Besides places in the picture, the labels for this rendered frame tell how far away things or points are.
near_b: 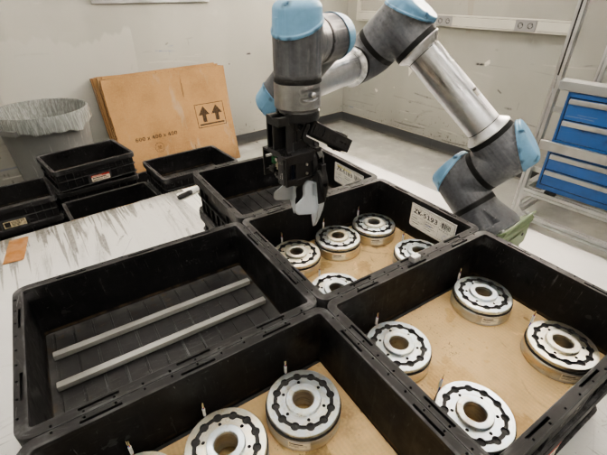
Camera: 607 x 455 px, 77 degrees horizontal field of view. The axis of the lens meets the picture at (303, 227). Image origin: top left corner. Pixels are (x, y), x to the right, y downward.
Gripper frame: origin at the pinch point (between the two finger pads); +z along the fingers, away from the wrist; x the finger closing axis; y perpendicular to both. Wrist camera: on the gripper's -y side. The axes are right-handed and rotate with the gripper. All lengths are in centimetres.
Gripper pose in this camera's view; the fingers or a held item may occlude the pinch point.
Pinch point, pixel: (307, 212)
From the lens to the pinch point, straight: 74.2
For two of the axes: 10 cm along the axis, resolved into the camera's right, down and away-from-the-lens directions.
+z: 0.0, 8.5, 5.3
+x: 6.1, 4.2, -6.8
